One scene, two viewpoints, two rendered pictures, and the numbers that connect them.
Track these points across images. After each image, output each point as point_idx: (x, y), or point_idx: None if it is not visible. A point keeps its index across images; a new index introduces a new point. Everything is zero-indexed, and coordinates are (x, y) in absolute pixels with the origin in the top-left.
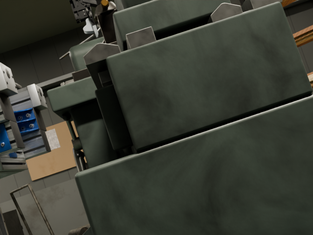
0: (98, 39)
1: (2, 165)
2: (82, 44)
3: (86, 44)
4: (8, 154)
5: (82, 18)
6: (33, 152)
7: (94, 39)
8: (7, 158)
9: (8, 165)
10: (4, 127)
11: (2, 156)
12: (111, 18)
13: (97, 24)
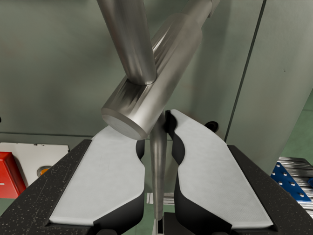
0: (307, 96)
1: (304, 160)
2: (276, 156)
3: (287, 140)
4: (282, 165)
5: None
6: None
7: (295, 112)
8: (287, 162)
9: (289, 159)
10: None
11: (302, 165)
12: None
13: (149, 133)
